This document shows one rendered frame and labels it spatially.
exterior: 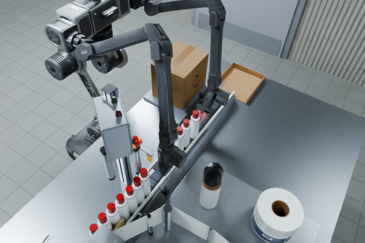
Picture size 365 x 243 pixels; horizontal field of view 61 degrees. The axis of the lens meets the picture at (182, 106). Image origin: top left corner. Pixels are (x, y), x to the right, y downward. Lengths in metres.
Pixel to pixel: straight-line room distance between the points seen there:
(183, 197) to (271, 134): 0.71
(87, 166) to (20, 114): 1.73
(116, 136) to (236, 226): 0.74
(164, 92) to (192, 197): 0.59
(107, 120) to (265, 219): 0.79
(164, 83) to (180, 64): 0.65
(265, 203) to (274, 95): 0.95
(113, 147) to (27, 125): 2.18
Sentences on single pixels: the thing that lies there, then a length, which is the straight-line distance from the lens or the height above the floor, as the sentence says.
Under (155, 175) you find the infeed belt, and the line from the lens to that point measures 1.65.
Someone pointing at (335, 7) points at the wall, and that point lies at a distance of 3.63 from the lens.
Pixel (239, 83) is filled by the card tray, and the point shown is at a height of 0.83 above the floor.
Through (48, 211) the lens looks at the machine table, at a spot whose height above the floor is 0.83.
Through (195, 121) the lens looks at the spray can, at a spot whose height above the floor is 1.04.
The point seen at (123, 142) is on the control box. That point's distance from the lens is 1.16.
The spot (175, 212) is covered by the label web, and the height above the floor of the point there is 1.02.
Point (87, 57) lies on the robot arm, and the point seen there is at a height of 1.45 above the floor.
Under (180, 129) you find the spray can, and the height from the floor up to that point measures 1.08.
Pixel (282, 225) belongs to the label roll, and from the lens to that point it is 1.45.
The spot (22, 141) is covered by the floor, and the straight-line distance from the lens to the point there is 3.18.
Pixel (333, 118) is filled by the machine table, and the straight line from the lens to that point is 2.22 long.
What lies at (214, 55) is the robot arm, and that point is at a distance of 1.65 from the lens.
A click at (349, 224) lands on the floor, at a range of 2.84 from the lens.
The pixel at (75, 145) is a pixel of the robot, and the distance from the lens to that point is 2.67.
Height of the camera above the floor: 2.30
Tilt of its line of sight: 46 degrees down
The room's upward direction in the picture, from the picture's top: 3 degrees clockwise
